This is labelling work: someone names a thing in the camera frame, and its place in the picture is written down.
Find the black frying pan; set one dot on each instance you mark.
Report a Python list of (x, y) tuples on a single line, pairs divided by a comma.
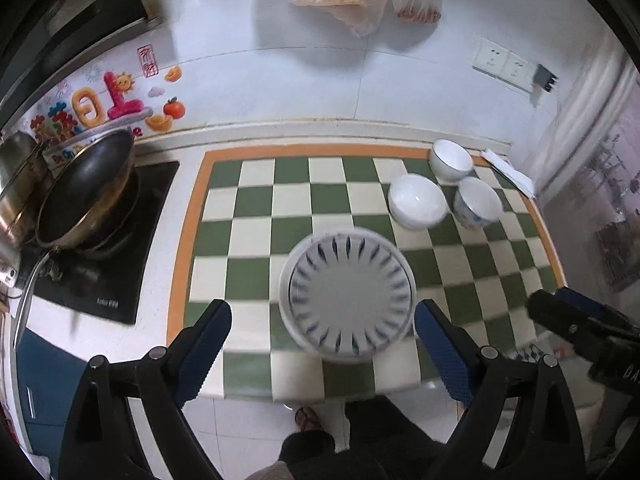
[(77, 205)]

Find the colourful wall sticker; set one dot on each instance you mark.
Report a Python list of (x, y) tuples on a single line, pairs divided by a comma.
[(141, 98)]

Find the black induction cooktop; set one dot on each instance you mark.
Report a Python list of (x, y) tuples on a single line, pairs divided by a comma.
[(103, 276)]

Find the white plate blue leaf pattern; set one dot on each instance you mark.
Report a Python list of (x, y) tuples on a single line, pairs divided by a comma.
[(346, 295)]

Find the white bowl plain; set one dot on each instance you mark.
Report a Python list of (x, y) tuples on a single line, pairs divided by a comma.
[(416, 203)]

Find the green white checkered mat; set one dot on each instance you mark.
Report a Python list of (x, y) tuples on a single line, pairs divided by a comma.
[(251, 206)]

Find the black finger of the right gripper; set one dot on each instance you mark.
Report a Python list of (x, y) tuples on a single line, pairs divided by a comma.
[(599, 334)]

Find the person's dark trousers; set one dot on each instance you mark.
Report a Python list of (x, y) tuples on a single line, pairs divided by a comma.
[(383, 444)]

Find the white paper sheets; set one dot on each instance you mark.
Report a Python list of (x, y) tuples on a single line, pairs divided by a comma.
[(523, 183)]

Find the white bowl back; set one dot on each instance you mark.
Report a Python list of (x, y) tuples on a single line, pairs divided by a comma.
[(449, 161)]

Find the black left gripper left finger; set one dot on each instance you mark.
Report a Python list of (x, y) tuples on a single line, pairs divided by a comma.
[(100, 439)]

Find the white bowl blue pattern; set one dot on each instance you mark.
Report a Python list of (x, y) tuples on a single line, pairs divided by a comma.
[(476, 204)]

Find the white wall socket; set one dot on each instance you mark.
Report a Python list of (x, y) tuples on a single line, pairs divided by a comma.
[(499, 62)]

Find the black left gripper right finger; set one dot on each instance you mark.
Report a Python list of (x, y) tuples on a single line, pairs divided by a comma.
[(544, 440)]

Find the steel pot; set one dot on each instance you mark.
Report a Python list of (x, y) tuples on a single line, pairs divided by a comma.
[(25, 180)]

